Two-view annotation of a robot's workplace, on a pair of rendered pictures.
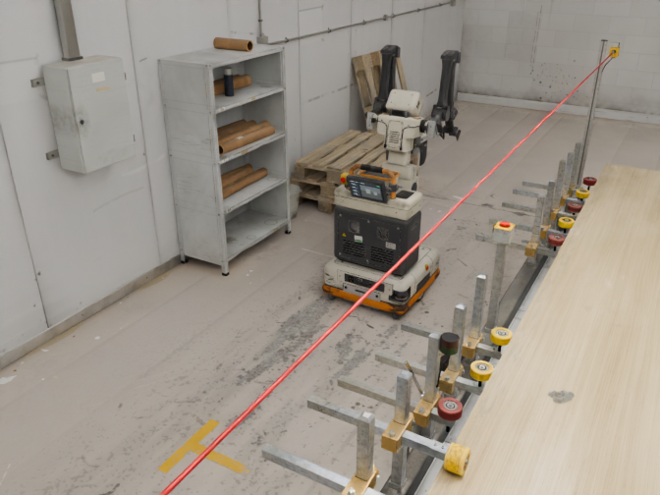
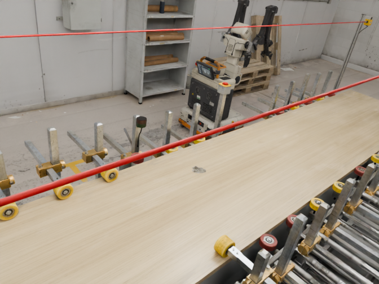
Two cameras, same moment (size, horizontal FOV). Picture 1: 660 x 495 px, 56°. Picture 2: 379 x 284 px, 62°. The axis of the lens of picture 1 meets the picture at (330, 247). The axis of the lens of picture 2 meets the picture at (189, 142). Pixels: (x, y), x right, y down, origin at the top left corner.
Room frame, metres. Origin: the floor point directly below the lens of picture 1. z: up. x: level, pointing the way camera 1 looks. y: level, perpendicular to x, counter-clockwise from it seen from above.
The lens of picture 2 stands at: (0.13, -1.08, 1.99)
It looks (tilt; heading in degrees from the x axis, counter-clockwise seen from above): 30 degrees down; 14
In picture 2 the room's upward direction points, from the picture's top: 9 degrees clockwise
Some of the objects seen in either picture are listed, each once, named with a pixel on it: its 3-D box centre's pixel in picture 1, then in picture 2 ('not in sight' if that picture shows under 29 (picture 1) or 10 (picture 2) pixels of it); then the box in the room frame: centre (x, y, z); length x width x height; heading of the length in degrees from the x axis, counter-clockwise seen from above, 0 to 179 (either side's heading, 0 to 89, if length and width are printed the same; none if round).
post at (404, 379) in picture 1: (401, 435); (98, 159); (1.47, -0.22, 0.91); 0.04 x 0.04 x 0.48; 60
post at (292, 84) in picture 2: (546, 219); (286, 103); (3.21, -1.21, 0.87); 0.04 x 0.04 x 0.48; 60
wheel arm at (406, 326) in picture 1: (451, 340); (180, 138); (2.13, -0.49, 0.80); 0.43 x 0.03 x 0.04; 60
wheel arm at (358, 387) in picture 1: (394, 400); (119, 149); (1.71, -0.22, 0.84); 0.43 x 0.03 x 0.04; 60
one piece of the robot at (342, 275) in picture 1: (364, 282); (195, 120); (3.64, -0.23, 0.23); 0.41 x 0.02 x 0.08; 60
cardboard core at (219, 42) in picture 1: (233, 44); not in sight; (4.73, 0.70, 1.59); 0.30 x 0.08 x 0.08; 60
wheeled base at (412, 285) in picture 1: (382, 270); (212, 119); (3.93, -0.38, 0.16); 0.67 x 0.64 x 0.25; 150
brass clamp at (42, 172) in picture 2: (360, 486); (51, 167); (1.24, -0.08, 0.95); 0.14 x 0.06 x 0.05; 150
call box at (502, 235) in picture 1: (503, 234); (224, 89); (2.35, -0.72, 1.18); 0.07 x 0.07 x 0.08; 60
